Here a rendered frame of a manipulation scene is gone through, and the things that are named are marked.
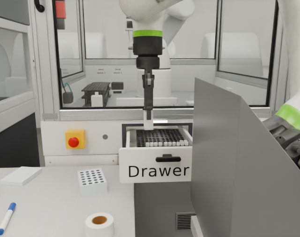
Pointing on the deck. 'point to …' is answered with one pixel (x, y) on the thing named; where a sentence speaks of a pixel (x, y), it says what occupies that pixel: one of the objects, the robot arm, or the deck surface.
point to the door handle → (39, 6)
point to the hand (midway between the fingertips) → (148, 118)
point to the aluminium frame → (283, 87)
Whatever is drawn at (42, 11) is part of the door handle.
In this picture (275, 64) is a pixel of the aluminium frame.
